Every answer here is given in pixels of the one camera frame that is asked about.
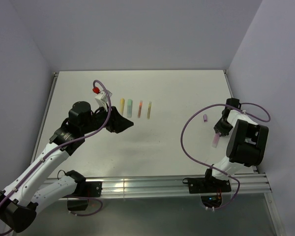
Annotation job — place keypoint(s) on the olive yellow pen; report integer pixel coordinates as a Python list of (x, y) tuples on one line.
[(149, 110)]

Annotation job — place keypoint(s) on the yellow highlighter pen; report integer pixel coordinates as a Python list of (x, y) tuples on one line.
[(122, 105)]

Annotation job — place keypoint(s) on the orange thin pen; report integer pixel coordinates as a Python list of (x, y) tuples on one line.
[(140, 109)]

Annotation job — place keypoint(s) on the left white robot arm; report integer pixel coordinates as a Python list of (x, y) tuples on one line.
[(23, 199)]

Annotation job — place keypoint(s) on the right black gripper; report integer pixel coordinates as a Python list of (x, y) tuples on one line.
[(224, 132)]

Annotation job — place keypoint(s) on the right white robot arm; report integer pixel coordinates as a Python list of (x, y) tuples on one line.
[(246, 145)]

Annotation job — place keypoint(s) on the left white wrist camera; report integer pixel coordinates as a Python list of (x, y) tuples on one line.
[(102, 98)]

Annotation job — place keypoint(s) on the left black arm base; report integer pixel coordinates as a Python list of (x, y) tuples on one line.
[(85, 192)]

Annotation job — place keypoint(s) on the pink highlighter pen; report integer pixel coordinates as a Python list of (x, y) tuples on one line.
[(215, 140)]

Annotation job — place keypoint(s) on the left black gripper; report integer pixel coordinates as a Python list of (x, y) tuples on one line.
[(116, 122)]

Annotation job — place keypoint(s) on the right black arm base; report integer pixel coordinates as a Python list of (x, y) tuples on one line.
[(210, 190)]

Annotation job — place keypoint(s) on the green highlighter pen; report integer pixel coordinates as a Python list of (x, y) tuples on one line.
[(129, 108)]

